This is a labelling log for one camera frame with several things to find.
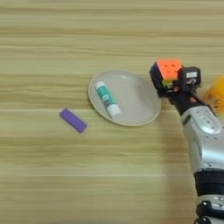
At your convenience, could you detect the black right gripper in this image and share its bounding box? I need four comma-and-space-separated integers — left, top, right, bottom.
149, 62, 214, 116

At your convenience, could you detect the multicoloured puzzle cube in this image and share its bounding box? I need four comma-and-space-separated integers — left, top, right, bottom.
153, 59, 184, 88

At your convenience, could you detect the round grey plate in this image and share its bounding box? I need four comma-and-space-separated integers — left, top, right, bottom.
87, 69, 162, 127

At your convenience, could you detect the teal and white glue stick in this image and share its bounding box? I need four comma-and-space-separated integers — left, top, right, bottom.
94, 80, 123, 120

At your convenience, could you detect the purple rectangular block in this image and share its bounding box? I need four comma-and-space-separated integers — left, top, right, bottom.
59, 108, 88, 134

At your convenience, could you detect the black box with white label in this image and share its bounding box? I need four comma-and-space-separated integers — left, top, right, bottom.
178, 66, 202, 94

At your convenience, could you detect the orange juice bottle white cap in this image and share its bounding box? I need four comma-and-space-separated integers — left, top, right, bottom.
202, 73, 224, 116

